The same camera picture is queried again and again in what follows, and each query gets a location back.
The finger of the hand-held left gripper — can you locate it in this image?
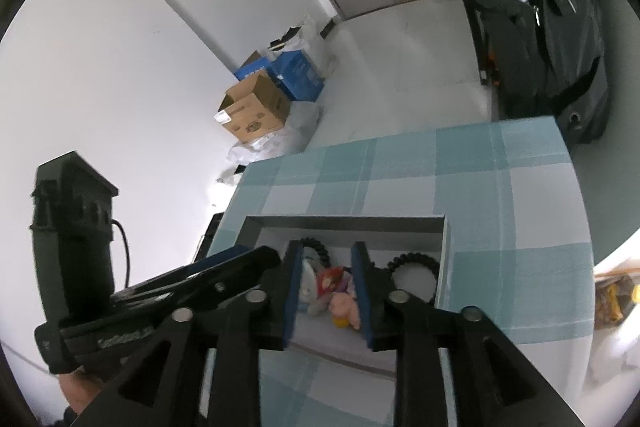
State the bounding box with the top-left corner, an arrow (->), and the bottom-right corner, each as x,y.
145,246 -> 282,315
112,244 -> 257,303

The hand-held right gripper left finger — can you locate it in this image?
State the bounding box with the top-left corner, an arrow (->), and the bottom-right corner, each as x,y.
65,241 -> 306,427

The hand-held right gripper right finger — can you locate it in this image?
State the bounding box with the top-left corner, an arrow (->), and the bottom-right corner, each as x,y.
350,241 -> 587,427

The pink pig toy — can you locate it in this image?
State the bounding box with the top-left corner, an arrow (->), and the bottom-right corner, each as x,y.
329,291 -> 363,332

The red and clear hair clip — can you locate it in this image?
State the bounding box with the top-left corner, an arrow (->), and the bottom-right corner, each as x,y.
317,267 -> 352,297

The black spiral hair tie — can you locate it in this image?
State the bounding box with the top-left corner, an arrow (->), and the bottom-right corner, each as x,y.
385,251 -> 443,304
300,236 -> 333,269

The small white round compact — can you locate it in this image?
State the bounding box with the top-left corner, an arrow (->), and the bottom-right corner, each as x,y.
394,264 -> 437,303

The grey cardboard box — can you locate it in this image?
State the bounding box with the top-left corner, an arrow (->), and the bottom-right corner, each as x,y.
234,213 -> 452,379

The person's left hand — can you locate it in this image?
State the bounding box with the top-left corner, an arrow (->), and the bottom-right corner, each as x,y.
58,368 -> 109,417

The brown cardboard box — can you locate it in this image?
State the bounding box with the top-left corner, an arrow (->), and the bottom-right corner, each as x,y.
215,72 -> 293,144

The teal checked tablecloth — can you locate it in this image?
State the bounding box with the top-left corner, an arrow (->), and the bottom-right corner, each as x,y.
202,115 -> 597,427

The small blue box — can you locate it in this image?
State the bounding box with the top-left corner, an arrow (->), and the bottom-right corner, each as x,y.
234,53 -> 275,82

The large blue box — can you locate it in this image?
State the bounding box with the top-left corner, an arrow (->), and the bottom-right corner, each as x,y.
271,49 -> 327,102

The yellow snack packet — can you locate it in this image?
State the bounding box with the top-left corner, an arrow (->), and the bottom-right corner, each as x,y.
594,273 -> 640,324

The crumpled white plastic bag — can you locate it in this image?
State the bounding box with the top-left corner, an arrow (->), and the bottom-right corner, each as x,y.
584,314 -> 640,390

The black cable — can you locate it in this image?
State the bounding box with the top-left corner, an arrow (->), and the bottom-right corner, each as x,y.
110,219 -> 132,294

